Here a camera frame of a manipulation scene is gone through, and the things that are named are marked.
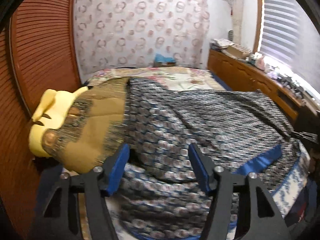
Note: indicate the pink circle patterned curtain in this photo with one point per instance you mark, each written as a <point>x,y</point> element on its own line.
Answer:
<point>129,33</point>

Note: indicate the navy patterned satin pajama top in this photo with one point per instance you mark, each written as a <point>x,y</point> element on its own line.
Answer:
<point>240,131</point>

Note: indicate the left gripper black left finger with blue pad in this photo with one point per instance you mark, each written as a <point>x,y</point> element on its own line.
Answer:
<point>59,218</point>

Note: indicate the teal item on cardboard box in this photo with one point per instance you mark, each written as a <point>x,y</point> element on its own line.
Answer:
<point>162,61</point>

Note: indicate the olive gold patterned cushion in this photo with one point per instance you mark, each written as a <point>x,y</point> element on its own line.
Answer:
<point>93,128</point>

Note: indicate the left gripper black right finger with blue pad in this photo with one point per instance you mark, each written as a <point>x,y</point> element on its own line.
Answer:
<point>258,215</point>

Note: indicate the floral beige bed cover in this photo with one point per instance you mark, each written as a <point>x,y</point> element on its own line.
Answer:
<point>174,78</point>

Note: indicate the wooden sideboard cabinet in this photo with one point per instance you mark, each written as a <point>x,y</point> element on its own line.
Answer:
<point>243,77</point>

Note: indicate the blue white floral cloth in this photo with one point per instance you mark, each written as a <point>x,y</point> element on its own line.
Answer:
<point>287,187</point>

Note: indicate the brown louvered wardrobe door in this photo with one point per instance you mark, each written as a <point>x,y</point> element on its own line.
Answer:
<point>37,53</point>

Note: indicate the pink kettle on sideboard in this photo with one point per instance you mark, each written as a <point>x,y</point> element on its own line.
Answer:
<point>260,64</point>

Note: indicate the beige tied window curtain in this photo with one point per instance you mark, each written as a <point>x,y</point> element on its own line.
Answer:
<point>237,13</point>

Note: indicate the yellow Pikachu plush toy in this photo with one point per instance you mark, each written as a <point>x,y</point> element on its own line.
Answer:
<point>50,114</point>

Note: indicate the white zebra window blind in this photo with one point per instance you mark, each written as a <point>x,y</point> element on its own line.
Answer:
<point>289,36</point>

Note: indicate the cardboard box on sideboard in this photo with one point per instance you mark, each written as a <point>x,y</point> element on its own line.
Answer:
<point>238,51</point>

